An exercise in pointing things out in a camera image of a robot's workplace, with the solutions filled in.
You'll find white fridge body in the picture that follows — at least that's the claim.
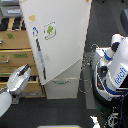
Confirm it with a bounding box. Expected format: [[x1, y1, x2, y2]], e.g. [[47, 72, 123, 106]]
[[45, 0, 92, 99]]

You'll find white and blue robot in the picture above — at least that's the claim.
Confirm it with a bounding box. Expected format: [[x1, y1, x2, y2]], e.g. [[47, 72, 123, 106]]
[[92, 34, 128, 106]]

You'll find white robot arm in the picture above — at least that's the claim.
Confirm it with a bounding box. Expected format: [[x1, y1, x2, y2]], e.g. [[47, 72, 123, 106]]
[[0, 64, 31, 117]]

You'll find wooden drawer cabinet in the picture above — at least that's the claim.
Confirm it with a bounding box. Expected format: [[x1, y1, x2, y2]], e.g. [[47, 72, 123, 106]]
[[0, 16, 46, 99]]

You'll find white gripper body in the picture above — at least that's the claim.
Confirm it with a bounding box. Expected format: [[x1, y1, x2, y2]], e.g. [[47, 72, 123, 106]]
[[7, 66, 31, 95]]

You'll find green android sticker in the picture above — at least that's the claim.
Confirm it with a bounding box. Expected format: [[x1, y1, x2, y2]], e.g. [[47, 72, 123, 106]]
[[44, 21, 56, 40]]

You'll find bottom fridge drawer handle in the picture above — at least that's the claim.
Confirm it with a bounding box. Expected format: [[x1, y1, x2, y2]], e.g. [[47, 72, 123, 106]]
[[52, 79, 70, 84]]

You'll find grey box on cabinet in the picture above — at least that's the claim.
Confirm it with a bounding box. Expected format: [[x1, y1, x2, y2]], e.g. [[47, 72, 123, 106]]
[[1, 6, 22, 17]]

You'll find grey cable on floor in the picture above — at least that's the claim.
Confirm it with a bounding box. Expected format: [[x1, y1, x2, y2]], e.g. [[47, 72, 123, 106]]
[[78, 43, 100, 94]]

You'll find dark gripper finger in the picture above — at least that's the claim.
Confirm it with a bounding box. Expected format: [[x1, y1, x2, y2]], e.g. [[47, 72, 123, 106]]
[[19, 64, 31, 76]]

